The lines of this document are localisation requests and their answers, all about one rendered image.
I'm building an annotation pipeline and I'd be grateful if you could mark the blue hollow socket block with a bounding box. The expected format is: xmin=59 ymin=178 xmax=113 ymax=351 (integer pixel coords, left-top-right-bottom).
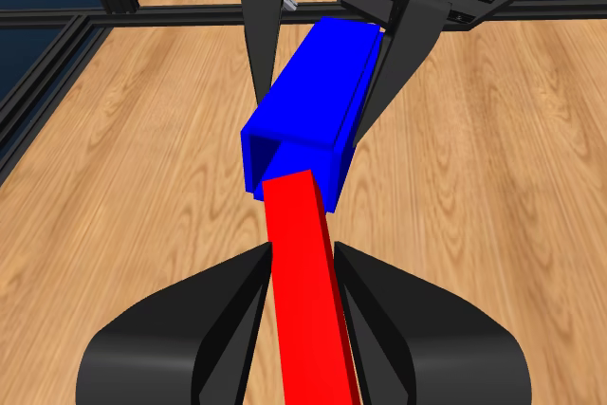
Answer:
xmin=239 ymin=15 xmax=387 ymax=214

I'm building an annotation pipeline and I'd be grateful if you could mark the thin red peg bar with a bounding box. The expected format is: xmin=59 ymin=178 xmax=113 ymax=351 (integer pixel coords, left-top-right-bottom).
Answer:
xmin=261 ymin=168 xmax=363 ymax=405

